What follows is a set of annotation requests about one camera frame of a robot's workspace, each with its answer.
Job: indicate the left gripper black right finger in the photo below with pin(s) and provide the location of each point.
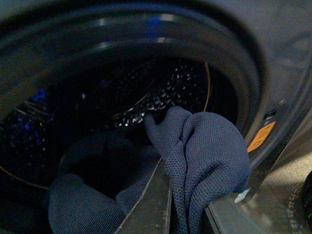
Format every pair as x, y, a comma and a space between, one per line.
265, 213

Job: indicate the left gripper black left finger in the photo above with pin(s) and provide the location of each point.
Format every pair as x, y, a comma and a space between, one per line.
152, 212

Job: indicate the dark blue knitted garment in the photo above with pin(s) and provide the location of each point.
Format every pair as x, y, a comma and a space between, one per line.
102, 178

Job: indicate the grey front-load washing machine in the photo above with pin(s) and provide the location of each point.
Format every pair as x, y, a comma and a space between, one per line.
70, 69

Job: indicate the white paper label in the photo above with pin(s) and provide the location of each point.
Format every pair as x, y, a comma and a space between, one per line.
240, 197

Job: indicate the orange warning sticker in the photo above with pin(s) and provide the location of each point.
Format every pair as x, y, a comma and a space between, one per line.
261, 136

